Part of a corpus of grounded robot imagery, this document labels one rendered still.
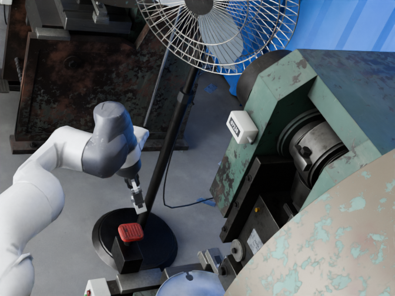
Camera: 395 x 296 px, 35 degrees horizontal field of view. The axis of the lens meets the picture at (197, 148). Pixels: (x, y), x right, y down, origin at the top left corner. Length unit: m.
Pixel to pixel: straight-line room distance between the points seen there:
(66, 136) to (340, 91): 0.64
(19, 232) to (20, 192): 0.08
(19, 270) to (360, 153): 0.67
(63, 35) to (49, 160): 1.41
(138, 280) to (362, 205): 1.13
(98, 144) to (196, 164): 1.91
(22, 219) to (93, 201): 1.76
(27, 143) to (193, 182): 0.84
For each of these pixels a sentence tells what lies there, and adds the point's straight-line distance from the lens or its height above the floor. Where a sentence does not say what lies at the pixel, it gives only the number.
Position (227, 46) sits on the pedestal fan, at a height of 1.18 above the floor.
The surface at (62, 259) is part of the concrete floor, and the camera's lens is 2.74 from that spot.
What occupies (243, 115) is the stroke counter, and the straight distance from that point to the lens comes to 1.43.
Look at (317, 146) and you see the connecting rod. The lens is 1.33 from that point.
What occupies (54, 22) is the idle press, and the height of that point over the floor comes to 0.64.
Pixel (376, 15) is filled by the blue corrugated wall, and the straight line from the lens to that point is 2.98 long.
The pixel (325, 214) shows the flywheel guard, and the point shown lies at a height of 1.57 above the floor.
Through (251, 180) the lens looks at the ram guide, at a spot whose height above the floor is 1.21.
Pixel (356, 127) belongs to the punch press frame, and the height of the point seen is 1.49.
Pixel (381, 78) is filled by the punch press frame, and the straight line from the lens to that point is 1.46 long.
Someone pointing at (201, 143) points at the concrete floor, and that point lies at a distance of 3.49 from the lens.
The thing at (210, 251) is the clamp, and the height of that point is 0.75.
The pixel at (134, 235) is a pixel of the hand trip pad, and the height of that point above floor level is 0.76.
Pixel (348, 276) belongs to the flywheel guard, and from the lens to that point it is 0.87.
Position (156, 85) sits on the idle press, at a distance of 3.09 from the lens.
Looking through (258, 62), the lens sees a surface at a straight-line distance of 1.53.
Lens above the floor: 2.14
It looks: 38 degrees down
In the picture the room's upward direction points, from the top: 21 degrees clockwise
